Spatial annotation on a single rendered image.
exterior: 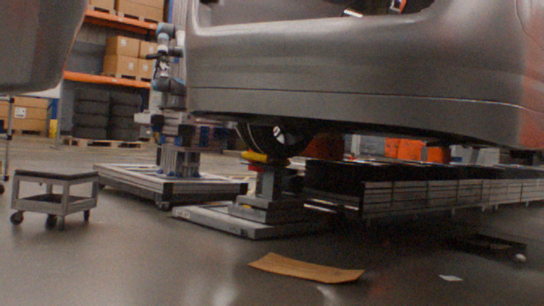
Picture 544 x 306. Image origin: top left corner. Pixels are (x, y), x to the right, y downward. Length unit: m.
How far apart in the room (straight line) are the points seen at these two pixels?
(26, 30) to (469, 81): 1.65
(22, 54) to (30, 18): 0.06
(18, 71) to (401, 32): 1.60
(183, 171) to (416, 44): 3.04
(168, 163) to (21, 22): 4.05
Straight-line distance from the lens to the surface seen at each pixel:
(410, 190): 4.79
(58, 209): 3.56
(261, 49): 2.64
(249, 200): 3.89
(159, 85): 4.57
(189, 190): 4.54
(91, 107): 11.14
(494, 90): 2.23
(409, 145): 6.07
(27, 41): 0.93
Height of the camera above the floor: 0.74
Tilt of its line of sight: 3 degrees down
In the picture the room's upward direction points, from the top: 6 degrees clockwise
